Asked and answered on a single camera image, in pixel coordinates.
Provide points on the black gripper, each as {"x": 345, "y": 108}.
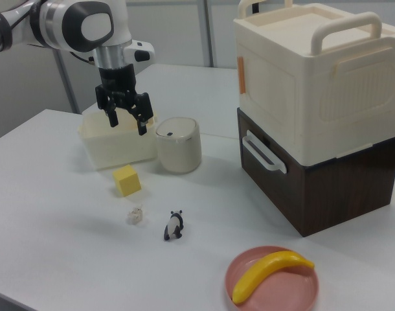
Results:
{"x": 117, "y": 85}

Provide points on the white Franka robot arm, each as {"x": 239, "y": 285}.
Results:
{"x": 71, "y": 22}

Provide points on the small cream trash can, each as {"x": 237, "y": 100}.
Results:
{"x": 178, "y": 144}

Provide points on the cream rectangular plastic basket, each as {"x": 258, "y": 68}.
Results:
{"x": 118, "y": 144}

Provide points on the yellow foam cube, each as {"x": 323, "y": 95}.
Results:
{"x": 127, "y": 180}

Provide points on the small panda figurine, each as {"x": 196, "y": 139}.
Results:
{"x": 174, "y": 225}

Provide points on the cream plastic storage box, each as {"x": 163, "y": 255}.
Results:
{"x": 314, "y": 87}

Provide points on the dark wood drawer cabinet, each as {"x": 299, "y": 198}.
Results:
{"x": 320, "y": 191}

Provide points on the yellow plastic banana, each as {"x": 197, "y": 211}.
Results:
{"x": 265, "y": 270}

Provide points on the pink round plate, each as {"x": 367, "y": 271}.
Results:
{"x": 272, "y": 285}

